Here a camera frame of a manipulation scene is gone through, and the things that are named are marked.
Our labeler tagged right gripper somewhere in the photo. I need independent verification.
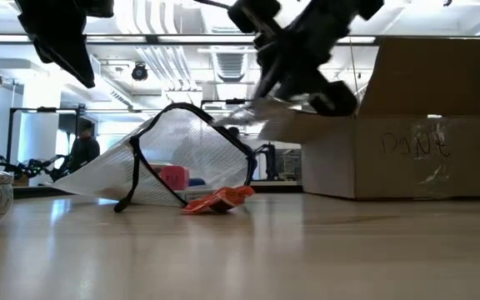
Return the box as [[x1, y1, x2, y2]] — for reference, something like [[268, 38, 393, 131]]
[[227, 0, 385, 118]]

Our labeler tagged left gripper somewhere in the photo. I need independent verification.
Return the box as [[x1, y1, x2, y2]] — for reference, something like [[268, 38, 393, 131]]
[[14, 0, 115, 89]]

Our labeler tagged taped brown cardboard box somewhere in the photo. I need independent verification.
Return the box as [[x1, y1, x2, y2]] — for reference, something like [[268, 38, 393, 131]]
[[258, 36, 480, 200]]

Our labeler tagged orange Reese's candy bag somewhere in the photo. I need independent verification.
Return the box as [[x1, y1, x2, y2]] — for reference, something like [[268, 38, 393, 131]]
[[181, 185, 257, 215]]

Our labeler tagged grey mesh zipper pouch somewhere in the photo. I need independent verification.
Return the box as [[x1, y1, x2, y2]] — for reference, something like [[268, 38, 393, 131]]
[[46, 102, 258, 213]]

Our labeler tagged pink item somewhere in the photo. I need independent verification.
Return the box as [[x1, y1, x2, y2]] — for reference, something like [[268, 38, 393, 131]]
[[159, 165, 191, 191]]

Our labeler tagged black background rig frame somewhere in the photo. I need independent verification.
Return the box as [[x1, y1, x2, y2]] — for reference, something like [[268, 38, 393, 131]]
[[200, 97, 252, 112], [5, 106, 87, 168]]

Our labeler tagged thin hanging cable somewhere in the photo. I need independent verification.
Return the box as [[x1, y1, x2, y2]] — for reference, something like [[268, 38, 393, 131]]
[[349, 36, 361, 99]]

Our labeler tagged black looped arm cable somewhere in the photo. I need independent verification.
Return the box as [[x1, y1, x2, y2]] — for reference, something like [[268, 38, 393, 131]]
[[192, 0, 231, 10]]

